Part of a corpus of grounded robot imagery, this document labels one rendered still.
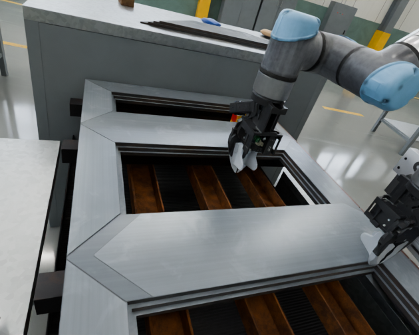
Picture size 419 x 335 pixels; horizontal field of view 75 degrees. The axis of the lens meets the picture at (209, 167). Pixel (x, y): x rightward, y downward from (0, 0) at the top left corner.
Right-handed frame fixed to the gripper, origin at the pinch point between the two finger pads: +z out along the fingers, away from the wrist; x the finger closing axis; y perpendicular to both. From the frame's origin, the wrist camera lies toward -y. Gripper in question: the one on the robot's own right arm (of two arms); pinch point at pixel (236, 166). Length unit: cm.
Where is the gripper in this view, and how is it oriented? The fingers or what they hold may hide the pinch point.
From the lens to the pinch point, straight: 69.5
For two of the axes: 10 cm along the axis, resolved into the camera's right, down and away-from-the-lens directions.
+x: 9.2, 0.2, 3.8
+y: 2.9, 6.1, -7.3
